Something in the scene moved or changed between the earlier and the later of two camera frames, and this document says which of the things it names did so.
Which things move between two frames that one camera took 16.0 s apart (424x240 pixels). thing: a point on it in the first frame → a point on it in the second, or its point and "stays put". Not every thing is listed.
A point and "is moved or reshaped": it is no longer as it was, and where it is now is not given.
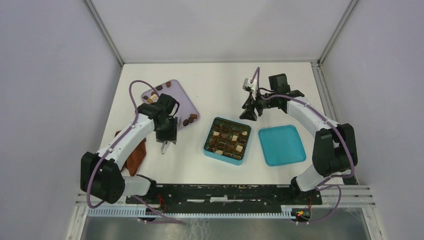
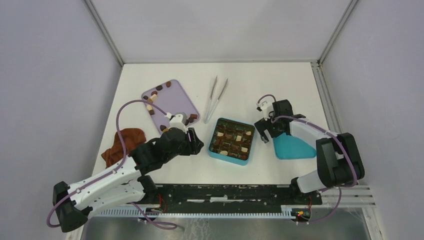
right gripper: [249, 114] → [262, 125]
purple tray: [187, 112] stays put
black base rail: [229, 198] stays put
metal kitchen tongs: [165, 146] is moved or reshaped
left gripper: [170, 136] → [194, 146]
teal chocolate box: [227, 141] is moved or reshaped
